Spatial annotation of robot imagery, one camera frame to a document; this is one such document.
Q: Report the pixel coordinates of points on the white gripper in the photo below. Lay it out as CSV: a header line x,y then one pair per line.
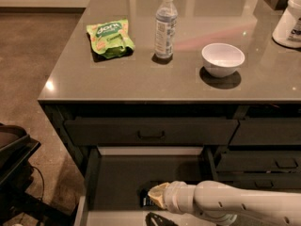
x,y
173,196

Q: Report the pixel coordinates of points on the dark blue rxbar wrapper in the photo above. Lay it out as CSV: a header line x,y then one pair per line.
x,y
145,200

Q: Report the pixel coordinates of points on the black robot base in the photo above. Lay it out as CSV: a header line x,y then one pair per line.
x,y
16,147

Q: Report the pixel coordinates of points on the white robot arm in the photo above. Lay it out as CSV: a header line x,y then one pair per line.
x,y
221,204

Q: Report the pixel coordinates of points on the open middle drawer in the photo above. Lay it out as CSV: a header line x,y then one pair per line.
x,y
115,185

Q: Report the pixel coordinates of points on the middle right drawer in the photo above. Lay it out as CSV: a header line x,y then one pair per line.
x,y
259,161

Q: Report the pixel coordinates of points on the top left drawer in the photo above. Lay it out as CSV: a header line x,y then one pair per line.
x,y
100,131

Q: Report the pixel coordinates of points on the bottom right drawer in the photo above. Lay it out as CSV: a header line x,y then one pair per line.
x,y
262,180

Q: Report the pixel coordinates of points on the top right drawer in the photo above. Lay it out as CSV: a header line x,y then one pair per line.
x,y
278,131

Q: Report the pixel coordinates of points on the dark counter cabinet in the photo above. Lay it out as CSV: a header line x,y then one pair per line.
x,y
266,86

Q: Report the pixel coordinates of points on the white bowl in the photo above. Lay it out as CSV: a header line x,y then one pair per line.
x,y
222,59

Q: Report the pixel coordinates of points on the green snack bag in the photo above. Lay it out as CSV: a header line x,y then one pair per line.
x,y
111,39

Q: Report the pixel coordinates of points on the clear plastic water bottle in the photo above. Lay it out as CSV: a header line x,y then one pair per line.
x,y
166,19

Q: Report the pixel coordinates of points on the white plastic jar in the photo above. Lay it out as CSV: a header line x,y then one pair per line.
x,y
288,29

